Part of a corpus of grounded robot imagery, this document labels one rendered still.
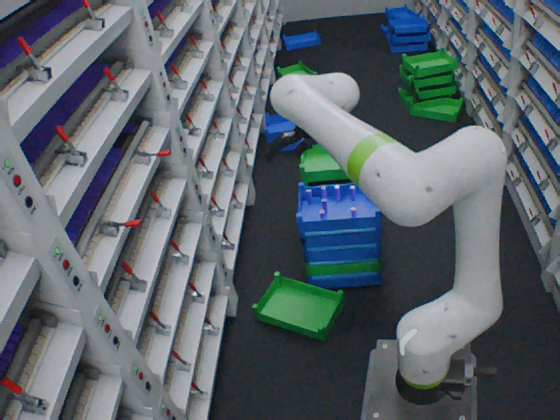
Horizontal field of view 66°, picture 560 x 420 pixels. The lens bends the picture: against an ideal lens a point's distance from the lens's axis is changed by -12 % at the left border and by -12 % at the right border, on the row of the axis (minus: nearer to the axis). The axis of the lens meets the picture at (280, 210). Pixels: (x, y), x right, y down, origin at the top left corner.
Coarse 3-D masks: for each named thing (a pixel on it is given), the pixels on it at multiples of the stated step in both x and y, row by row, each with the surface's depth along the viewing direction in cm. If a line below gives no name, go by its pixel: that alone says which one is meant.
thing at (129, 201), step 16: (144, 112) 133; (160, 112) 133; (160, 128) 135; (144, 144) 128; (160, 144) 129; (128, 176) 117; (144, 176) 118; (128, 192) 113; (144, 192) 119; (112, 208) 107; (128, 208) 108; (96, 240) 99; (112, 240) 100; (96, 256) 96; (112, 256) 97; (96, 272) 87; (112, 272) 99
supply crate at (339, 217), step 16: (304, 192) 188; (320, 192) 189; (304, 208) 187; (320, 208) 185; (336, 208) 184; (368, 208) 181; (304, 224) 174; (320, 224) 174; (336, 224) 173; (352, 224) 172; (368, 224) 172
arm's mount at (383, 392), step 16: (384, 352) 126; (464, 352) 119; (384, 368) 122; (384, 384) 118; (384, 400) 115; (400, 400) 113; (448, 400) 110; (464, 400) 109; (368, 416) 112; (384, 416) 111; (400, 416) 110; (416, 416) 109; (432, 416) 108; (448, 416) 106; (464, 416) 105
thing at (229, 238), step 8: (240, 176) 234; (248, 176) 233; (240, 184) 235; (248, 184) 236; (232, 192) 218; (240, 192) 231; (232, 200) 226; (240, 200) 227; (232, 208) 221; (240, 208) 222; (232, 216) 217; (240, 216) 218; (224, 224) 213; (232, 224) 214; (240, 224) 215; (224, 232) 209; (232, 232) 210; (224, 240) 204; (232, 240) 206; (224, 248) 201; (232, 248) 201; (232, 256) 199; (232, 264) 196
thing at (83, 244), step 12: (144, 120) 132; (144, 132) 129; (132, 144) 123; (132, 156) 122; (120, 168) 115; (120, 180) 114; (108, 192) 108; (108, 204) 107; (96, 216) 101; (96, 228) 101; (84, 240) 96; (84, 252) 95
